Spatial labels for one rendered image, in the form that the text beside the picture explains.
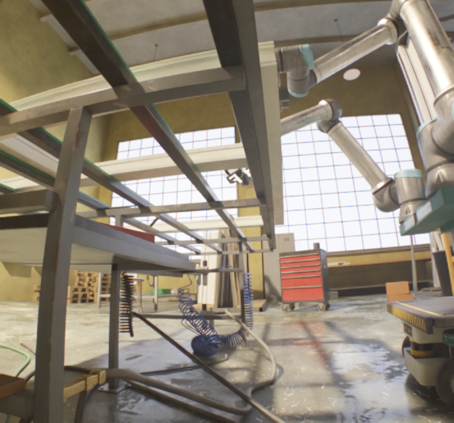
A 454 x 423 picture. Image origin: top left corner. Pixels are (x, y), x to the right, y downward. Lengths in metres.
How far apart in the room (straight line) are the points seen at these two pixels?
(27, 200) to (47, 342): 0.24
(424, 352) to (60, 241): 1.24
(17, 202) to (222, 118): 10.22
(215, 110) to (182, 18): 3.46
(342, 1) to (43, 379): 9.93
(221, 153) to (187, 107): 10.40
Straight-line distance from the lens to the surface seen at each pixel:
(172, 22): 10.00
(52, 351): 0.52
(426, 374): 1.22
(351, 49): 1.30
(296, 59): 1.06
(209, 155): 0.97
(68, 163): 0.55
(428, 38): 1.21
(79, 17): 0.50
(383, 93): 11.72
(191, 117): 11.01
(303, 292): 4.50
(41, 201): 0.52
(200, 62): 0.63
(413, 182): 1.56
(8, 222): 0.68
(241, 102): 0.60
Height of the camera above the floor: 0.45
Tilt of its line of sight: 17 degrees up
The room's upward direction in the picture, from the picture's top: 2 degrees counter-clockwise
